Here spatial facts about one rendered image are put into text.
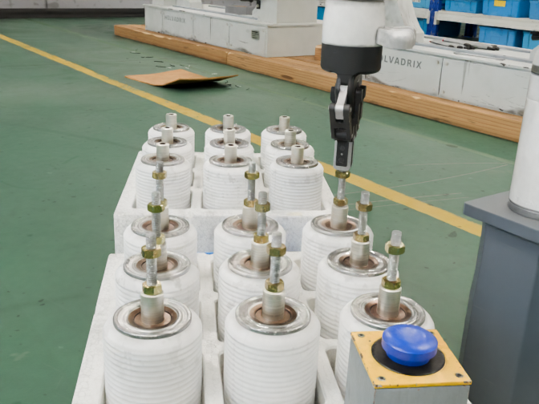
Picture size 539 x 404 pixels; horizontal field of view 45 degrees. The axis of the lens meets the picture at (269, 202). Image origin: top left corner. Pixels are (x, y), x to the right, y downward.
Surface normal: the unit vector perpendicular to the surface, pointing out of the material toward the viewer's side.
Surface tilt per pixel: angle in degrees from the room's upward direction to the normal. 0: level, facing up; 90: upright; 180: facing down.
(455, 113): 90
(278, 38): 90
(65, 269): 0
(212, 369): 0
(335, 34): 90
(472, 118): 90
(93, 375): 0
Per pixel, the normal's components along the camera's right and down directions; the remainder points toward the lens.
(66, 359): 0.04, -0.94
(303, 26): 0.58, 0.30
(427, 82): -0.81, 0.17
